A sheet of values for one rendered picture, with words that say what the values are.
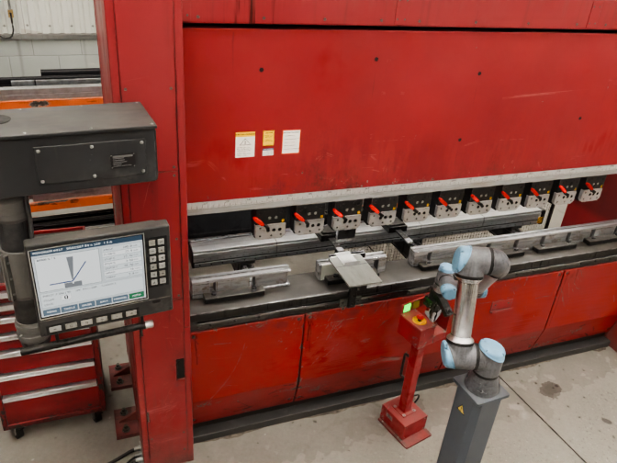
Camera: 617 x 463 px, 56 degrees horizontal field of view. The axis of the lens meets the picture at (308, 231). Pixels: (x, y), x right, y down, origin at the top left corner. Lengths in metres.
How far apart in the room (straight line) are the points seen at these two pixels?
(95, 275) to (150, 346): 0.75
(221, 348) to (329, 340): 0.59
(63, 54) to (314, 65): 4.37
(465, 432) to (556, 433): 1.13
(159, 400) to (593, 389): 2.76
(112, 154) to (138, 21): 0.48
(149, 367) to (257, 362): 0.59
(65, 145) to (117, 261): 0.43
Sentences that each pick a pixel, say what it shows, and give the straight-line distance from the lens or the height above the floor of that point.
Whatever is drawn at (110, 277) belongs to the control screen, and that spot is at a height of 1.43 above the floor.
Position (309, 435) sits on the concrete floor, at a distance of 3.43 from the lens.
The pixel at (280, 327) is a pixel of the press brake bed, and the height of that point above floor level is 0.71.
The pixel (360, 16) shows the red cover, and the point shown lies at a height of 2.20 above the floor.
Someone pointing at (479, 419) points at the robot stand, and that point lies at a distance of 2.79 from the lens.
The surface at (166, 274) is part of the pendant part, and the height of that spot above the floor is 1.40.
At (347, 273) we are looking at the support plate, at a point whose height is 1.00.
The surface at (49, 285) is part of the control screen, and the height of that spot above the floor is 1.44.
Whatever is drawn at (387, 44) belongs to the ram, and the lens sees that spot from 2.65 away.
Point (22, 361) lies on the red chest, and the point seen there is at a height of 0.55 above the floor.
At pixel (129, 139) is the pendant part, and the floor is 1.90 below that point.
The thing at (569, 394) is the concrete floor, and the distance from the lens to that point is 4.18.
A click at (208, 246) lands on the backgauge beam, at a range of 3.07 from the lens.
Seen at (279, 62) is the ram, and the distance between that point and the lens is 2.47.
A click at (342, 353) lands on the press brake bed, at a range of 3.26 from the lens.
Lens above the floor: 2.57
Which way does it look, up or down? 29 degrees down
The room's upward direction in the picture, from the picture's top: 5 degrees clockwise
